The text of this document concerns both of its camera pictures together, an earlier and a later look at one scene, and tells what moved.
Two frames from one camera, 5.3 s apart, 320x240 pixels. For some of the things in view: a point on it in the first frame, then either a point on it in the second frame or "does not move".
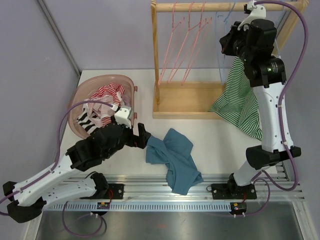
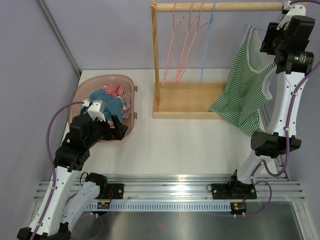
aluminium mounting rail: x=273 y=184 does not move
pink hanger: x=204 y=25 to x=198 y=30
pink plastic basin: x=89 y=87 does not move
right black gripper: x=232 y=34 to x=271 y=32
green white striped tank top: x=237 y=103 does not move
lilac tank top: x=126 y=100 does not move
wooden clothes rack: x=194 y=99 does not move
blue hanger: x=221 y=27 to x=210 y=29
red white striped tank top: x=116 y=91 does not move
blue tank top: x=173 y=151 to x=112 y=106
